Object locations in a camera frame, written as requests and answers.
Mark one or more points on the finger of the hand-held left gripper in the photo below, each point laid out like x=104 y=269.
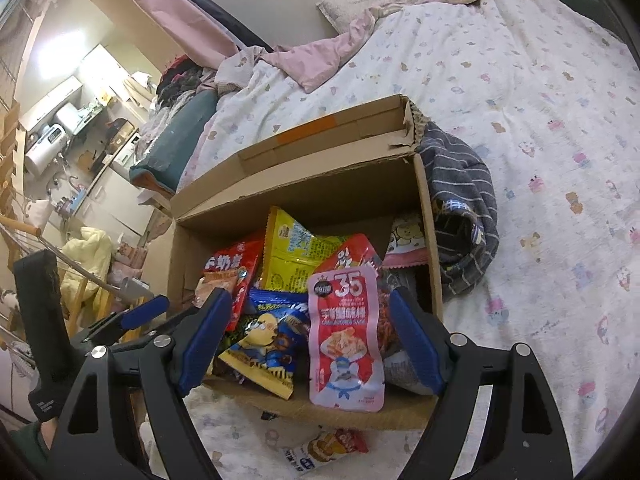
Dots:
x=145 y=312

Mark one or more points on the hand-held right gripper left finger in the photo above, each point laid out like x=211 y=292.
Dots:
x=200 y=345

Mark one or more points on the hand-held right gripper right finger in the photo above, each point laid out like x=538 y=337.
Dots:
x=420 y=345

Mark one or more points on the blue snack packet yellow figure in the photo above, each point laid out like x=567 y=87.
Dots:
x=265 y=345

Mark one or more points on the pink snack packet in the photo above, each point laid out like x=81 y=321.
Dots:
x=345 y=340

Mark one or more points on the red snack packet white print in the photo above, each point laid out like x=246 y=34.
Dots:
x=230 y=270

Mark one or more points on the red snack packet clear window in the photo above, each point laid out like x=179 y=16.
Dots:
x=350 y=255

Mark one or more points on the brown cardboard box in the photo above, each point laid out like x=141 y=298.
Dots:
x=300 y=160

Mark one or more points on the person's left forearm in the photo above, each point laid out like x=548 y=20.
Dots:
x=27 y=450

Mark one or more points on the pale yellow cloth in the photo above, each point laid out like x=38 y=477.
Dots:
x=87 y=255

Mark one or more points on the pink-edged packet yellow figures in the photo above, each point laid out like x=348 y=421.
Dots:
x=407 y=240

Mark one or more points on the white kitchen counter cabinet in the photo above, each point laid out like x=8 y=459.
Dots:
x=110 y=200

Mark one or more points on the orange and white snack packet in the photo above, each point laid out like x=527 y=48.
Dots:
x=325 y=447

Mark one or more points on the white water heater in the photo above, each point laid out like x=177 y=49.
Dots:
x=40 y=157

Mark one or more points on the wooden shelf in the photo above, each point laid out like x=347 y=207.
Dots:
x=10 y=160

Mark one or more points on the teal mattress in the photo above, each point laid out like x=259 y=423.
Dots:
x=170 y=145

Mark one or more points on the grey striped cloth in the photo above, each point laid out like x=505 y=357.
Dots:
x=460 y=170

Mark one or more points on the white kitchen appliance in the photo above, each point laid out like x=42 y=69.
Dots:
x=67 y=120

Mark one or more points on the pile of dark clothes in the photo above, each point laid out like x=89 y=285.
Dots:
x=180 y=80

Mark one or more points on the white printed blanket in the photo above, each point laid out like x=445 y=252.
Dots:
x=550 y=110

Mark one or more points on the black curved pole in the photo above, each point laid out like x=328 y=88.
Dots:
x=250 y=35

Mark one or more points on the pink duvet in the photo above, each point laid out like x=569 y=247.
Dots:
x=310 y=60

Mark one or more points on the pink curtain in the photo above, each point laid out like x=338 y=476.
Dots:
x=175 y=10

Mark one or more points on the pale pillow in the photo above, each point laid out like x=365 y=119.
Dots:
x=370 y=2

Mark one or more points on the white wall cabinet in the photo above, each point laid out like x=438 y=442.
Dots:
x=47 y=102

